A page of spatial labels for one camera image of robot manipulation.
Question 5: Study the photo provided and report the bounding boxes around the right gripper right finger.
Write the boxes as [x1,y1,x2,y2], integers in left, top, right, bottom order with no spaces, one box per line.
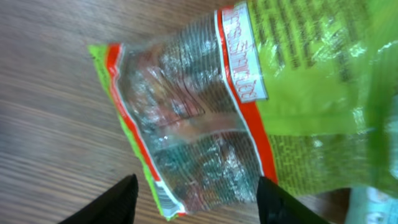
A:
[256,177,328,224]

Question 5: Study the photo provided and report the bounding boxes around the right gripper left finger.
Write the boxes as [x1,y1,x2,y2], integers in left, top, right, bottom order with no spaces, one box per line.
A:
[60,174,139,224]

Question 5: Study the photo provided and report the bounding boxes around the teal tissue packet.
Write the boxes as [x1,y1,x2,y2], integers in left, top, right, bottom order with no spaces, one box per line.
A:
[345,187,397,224]

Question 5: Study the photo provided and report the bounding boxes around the green gummy candy bag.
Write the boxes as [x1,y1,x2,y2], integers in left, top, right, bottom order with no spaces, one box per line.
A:
[88,0,397,220]

